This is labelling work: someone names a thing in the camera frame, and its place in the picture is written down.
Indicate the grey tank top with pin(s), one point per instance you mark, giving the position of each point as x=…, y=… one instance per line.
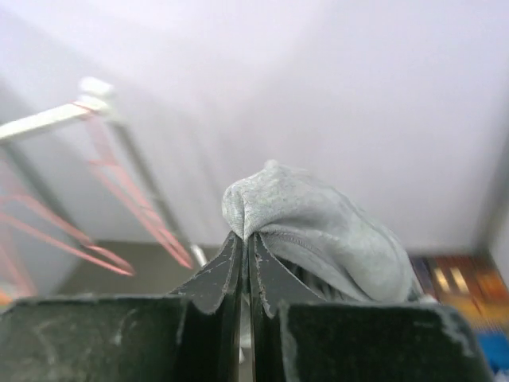
x=337, y=249

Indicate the silver clothes rack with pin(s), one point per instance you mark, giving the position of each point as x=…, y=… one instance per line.
x=96, y=94

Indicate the blue garment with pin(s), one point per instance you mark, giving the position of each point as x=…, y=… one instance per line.
x=495, y=347

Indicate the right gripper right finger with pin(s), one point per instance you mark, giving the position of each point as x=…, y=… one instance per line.
x=286, y=318

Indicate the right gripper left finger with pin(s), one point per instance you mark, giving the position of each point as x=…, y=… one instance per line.
x=208, y=336

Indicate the pink wire hanger right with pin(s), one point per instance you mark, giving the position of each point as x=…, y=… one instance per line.
x=110, y=172

